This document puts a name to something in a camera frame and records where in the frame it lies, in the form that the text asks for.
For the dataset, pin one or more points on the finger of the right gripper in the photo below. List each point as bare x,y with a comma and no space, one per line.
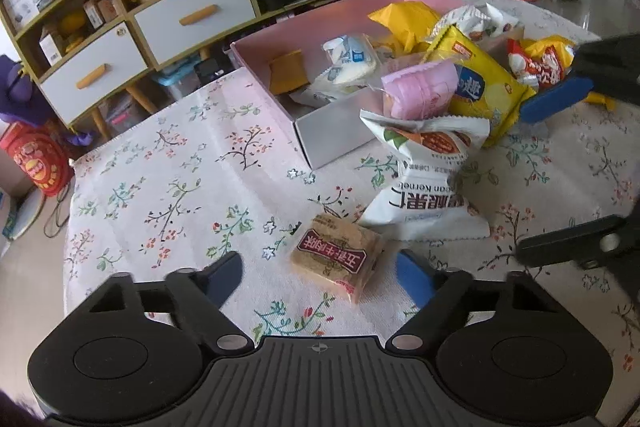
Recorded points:
575,244
555,99

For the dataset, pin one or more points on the golden brown bar packet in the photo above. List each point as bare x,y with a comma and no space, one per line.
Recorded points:
287,73

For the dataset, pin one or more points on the pink snack packet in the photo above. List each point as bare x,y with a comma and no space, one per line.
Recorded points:
420,91

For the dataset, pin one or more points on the brown nougat packet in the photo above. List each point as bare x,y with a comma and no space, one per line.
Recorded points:
336,252

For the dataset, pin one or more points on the red snack packet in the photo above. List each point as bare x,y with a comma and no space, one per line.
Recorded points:
540,64

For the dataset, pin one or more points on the pink cardboard box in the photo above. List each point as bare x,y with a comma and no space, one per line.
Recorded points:
404,59

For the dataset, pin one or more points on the white nut kernel packet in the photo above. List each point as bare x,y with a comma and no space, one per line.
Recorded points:
423,203

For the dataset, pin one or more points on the red monkey face bag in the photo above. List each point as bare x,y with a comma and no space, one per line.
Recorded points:
41,153

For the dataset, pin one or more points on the yellow Members Mark packet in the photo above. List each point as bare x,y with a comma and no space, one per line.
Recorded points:
542,64

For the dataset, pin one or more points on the white green snack packet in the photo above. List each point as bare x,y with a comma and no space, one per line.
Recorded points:
476,22

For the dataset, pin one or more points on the cream white wafer packet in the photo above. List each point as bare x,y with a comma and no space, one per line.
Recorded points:
352,61

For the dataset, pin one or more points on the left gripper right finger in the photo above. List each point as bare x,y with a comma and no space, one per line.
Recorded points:
437,295

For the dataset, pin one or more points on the plain yellow snack packet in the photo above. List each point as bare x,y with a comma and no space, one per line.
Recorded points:
410,24

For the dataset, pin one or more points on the floral white tablecloth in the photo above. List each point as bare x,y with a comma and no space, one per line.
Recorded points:
224,170

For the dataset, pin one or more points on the yellow chip packet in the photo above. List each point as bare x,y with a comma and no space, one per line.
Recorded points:
485,88

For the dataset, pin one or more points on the purple plush toy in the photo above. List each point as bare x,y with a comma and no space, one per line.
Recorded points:
21,100

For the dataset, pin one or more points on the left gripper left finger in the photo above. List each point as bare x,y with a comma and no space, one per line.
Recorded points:
198,296

